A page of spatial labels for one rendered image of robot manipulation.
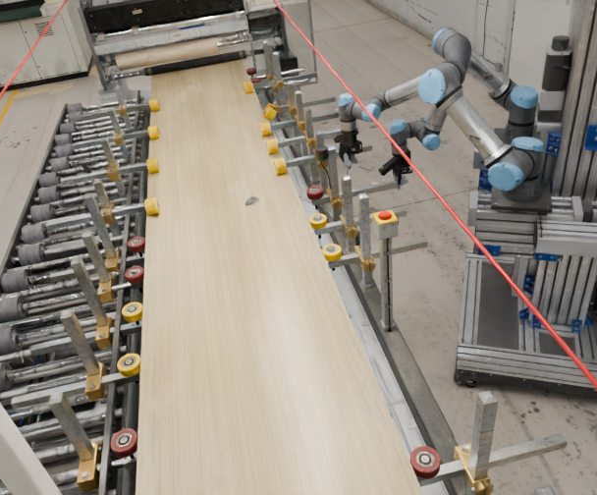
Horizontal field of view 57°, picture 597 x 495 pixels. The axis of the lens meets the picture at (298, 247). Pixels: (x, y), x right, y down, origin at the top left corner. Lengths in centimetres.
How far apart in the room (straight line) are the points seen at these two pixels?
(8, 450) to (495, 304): 248
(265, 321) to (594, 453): 159
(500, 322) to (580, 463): 72
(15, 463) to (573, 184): 218
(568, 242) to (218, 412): 143
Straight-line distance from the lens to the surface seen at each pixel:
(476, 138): 217
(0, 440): 109
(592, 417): 298
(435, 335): 318
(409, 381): 204
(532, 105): 273
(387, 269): 200
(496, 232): 245
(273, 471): 162
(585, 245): 234
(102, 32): 476
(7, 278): 281
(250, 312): 205
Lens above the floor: 226
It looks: 36 degrees down
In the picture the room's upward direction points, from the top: 8 degrees counter-clockwise
